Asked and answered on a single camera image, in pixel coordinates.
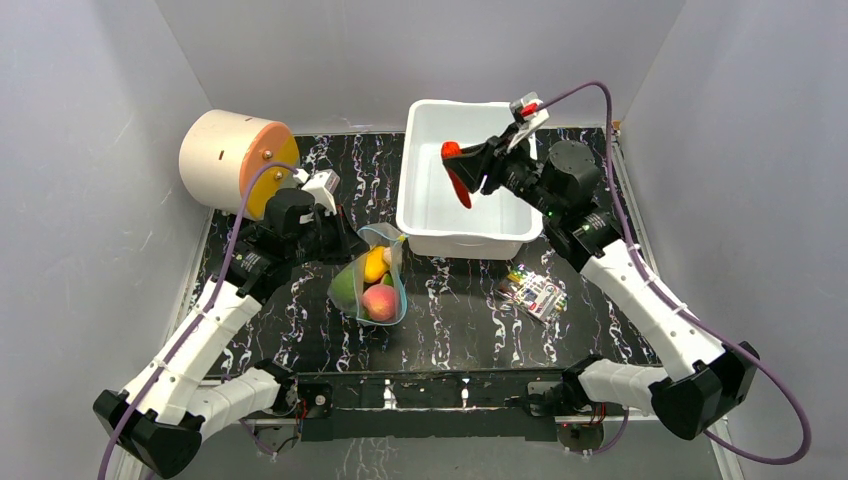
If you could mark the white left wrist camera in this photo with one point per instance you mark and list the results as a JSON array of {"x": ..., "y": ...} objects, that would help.
[{"x": 321, "y": 185}]

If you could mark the clear zip top bag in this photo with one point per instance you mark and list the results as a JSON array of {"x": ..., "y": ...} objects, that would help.
[{"x": 381, "y": 234}]

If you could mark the yellow toy mango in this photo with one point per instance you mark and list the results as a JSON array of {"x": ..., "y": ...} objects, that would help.
[{"x": 375, "y": 268}]

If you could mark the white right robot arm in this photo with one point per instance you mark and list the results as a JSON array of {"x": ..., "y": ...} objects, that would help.
[{"x": 642, "y": 331}]

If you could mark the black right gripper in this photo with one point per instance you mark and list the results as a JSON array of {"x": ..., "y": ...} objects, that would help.
[{"x": 491, "y": 164}]

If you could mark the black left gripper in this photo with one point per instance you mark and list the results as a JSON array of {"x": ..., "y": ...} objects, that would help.
[{"x": 349, "y": 242}]

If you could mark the cream cylinder with orange face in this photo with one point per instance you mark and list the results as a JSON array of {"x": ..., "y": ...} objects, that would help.
[{"x": 221, "y": 153}]

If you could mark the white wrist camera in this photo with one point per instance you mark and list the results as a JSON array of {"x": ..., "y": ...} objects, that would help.
[
  {"x": 321, "y": 185},
  {"x": 529, "y": 115}
]

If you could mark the red toy pepper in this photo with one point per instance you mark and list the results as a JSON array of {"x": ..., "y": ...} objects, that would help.
[{"x": 449, "y": 150}]

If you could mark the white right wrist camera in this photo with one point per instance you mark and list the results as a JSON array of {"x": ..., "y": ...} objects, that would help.
[{"x": 529, "y": 115}]

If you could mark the pack of coloured markers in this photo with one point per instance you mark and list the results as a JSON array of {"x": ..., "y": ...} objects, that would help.
[{"x": 534, "y": 294}]

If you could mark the green toy lime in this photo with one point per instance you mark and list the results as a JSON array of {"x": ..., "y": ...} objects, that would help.
[{"x": 343, "y": 291}]

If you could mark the aluminium frame rail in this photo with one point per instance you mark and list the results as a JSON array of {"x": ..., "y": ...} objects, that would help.
[{"x": 165, "y": 425}]

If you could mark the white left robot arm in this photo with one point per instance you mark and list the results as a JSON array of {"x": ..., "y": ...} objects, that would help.
[{"x": 192, "y": 358}]

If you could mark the toy peach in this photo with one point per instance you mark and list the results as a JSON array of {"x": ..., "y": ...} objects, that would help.
[{"x": 380, "y": 303}]

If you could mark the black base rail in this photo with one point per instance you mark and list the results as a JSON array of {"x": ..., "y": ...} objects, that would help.
[{"x": 521, "y": 403}]

